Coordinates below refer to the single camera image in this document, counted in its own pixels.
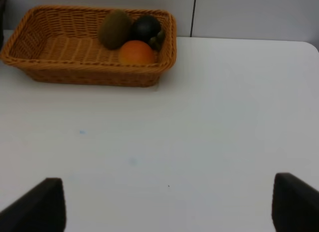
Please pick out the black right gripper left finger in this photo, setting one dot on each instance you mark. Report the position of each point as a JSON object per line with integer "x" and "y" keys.
{"x": 42, "y": 209}

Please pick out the orange wicker basket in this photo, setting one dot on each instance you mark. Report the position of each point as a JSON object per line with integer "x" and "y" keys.
{"x": 59, "y": 44}

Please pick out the orange peach fruit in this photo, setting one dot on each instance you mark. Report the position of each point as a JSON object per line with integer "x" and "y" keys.
{"x": 136, "y": 52}

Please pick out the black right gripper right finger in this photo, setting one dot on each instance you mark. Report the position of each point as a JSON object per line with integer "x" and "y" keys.
{"x": 295, "y": 205}

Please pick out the brown kiwi fruit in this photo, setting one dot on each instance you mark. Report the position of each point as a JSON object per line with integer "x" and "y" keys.
{"x": 114, "y": 29}

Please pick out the dark avocado fruit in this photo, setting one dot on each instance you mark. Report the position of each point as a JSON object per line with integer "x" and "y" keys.
{"x": 148, "y": 30}

